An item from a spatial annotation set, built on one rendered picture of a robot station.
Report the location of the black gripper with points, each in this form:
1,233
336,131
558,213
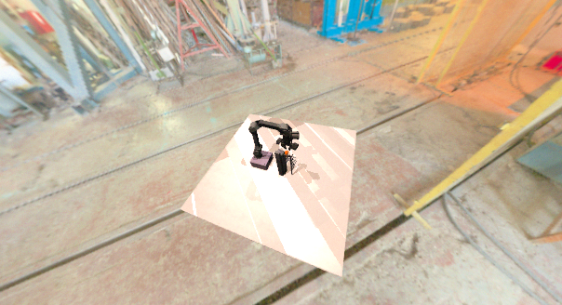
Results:
285,143

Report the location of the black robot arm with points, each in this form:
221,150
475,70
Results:
284,130

